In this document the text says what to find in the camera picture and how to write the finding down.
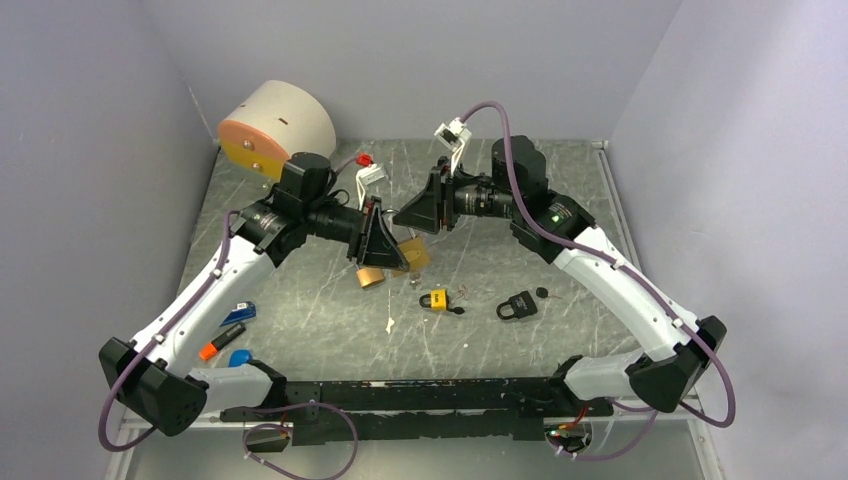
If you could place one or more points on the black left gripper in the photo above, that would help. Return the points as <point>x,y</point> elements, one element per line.
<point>379,248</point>

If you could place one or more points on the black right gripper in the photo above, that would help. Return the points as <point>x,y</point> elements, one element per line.
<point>435,206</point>

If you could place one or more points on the large brass padlock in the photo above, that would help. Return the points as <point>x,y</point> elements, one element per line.
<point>396,273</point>

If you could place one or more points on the silver keys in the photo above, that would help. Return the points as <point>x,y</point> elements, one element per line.
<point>415,278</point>

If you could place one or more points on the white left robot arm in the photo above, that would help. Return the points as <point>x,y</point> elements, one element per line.
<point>154,374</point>

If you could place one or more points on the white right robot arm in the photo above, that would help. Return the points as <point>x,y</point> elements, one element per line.
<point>669,359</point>

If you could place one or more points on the small brass padlock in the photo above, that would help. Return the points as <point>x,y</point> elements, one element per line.
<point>369,277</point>

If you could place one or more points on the yellow padlock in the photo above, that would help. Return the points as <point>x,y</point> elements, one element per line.
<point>439,300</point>

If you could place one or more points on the black padlock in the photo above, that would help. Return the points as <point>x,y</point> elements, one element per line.
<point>517,307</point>

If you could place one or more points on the blue usb stick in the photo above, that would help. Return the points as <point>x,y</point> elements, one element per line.
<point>243,312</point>

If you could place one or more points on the round cream drawer cabinet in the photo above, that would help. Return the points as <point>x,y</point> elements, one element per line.
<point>275,122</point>

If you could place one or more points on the blue round cap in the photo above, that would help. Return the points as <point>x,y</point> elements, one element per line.
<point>239,357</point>

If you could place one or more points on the orange black marker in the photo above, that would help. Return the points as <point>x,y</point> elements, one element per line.
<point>221,341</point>

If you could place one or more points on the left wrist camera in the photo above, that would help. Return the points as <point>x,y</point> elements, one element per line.
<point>369,173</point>

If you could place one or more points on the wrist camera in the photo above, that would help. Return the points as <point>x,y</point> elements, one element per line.
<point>369,173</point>
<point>455,136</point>

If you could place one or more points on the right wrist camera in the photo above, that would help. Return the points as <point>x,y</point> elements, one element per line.
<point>455,136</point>

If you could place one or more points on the black base frame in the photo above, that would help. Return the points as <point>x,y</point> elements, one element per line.
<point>523,409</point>

